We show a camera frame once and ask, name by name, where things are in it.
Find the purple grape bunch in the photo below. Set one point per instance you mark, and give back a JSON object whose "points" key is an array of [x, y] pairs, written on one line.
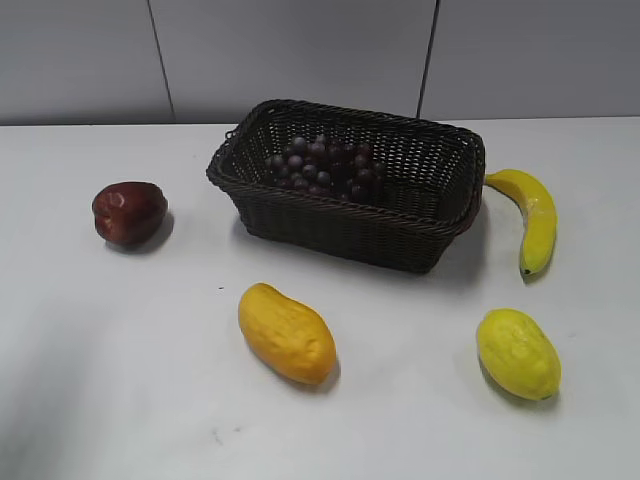
{"points": [[328, 167]]}

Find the black woven basket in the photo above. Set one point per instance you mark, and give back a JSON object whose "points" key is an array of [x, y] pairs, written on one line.
{"points": [[431, 194]]}

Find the orange yellow mango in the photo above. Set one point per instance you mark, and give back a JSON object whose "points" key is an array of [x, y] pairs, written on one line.
{"points": [[288, 336]]}

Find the dark red apple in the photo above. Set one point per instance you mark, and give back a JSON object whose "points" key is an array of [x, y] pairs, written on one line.
{"points": [[129, 213]]}

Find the yellow banana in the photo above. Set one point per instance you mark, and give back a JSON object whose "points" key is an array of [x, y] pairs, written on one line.
{"points": [[539, 217]]}

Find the yellow lemon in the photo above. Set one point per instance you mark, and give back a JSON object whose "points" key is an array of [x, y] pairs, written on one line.
{"points": [[518, 355]]}

